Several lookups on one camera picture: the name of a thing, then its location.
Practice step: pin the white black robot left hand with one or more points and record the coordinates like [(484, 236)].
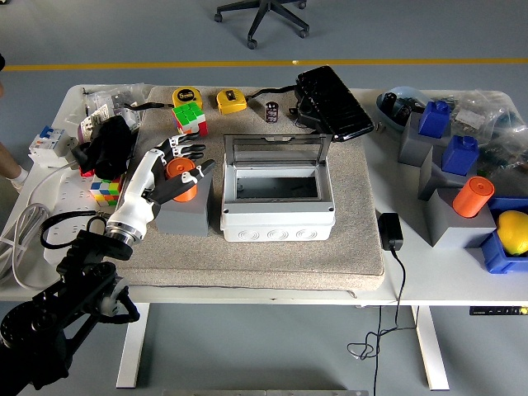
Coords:
[(136, 194)]

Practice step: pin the orange cylindrical battery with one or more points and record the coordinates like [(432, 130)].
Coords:
[(179, 167), (472, 198)]

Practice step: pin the grey electrical junction box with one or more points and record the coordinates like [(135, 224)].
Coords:
[(276, 220)]

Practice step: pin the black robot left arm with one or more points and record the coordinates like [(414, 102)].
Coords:
[(82, 255)]

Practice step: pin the Rubik's cube white yellow faces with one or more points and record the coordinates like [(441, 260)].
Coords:
[(105, 194)]

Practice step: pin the grey block with round hole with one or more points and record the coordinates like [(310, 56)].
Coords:
[(181, 218)]

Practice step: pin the black cloth bundle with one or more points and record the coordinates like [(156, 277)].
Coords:
[(109, 144)]

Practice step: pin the white power strip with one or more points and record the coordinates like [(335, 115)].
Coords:
[(72, 198)]

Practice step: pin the Rubik's cube green face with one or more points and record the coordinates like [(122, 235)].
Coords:
[(187, 113)]

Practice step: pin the white circuit breaker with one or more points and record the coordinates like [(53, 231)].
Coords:
[(47, 142)]

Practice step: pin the yellow tape measure black label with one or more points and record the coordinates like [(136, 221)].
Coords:
[(183, 97)]

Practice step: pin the grey-brown mat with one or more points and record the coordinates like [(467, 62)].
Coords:
[(247, 264)]

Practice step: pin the white table leg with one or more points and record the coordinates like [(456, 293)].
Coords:
[(132, 346), (431, 350)]

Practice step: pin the black cylindrical capacitor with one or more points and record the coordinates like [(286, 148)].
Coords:
[(404, 112), (389, 102), (271, 112)]

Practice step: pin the glossy black case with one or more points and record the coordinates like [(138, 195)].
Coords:
[(334, 103)]

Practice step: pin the black office chair base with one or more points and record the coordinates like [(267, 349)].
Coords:
[(264, 12)]

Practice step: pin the black power adapter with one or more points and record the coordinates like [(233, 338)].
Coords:
[(389, 231)]

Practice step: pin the grey block holder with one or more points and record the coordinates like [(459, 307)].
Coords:
[(412, 144), (431, 177), (453, 231)]

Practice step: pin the grey-blue bowl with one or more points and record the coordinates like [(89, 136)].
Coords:
[(408, 91)]

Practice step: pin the blue plastic block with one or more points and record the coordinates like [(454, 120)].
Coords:
[(433, 119), (460, 156)]

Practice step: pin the blue plastic bin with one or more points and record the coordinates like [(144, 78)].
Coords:
[(495, 255)]

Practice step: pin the large clear plastic bag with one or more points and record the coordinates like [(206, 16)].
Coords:
[(495, 111)]

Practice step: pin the black desk control panel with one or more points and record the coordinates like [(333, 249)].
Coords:
[(495, 310)]

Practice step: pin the yellow lemon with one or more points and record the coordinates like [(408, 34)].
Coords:
[(513, 233)]

